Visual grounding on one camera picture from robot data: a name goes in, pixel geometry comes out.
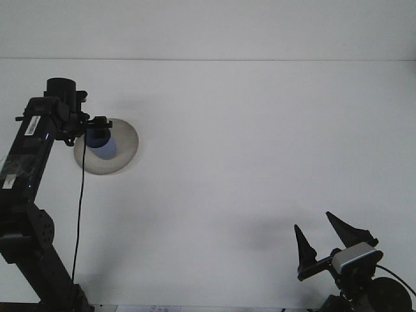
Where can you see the pale blue cup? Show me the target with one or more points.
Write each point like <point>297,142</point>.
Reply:
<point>109,151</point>

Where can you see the pale round plate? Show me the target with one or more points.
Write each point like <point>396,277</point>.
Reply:
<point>125,146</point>

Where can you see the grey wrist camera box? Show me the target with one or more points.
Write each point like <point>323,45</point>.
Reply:
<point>356,255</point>

